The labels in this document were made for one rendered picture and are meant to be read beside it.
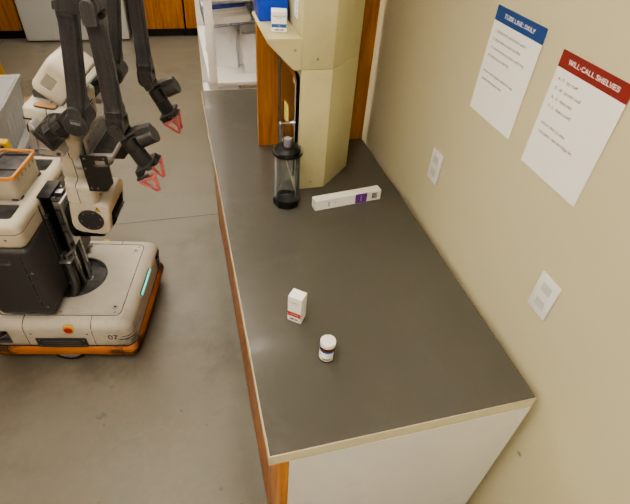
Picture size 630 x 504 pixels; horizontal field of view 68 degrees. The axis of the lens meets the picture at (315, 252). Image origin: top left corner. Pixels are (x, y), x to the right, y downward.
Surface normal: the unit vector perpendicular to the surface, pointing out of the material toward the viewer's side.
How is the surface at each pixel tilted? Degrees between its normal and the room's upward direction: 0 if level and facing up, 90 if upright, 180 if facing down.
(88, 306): 0
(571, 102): 90
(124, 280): 0
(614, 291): 90
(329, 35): 90
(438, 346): 0
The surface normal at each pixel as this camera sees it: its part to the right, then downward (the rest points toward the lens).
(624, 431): -0.97, 0.12
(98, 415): 0.06, -0.75
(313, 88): 0.25, 0.65
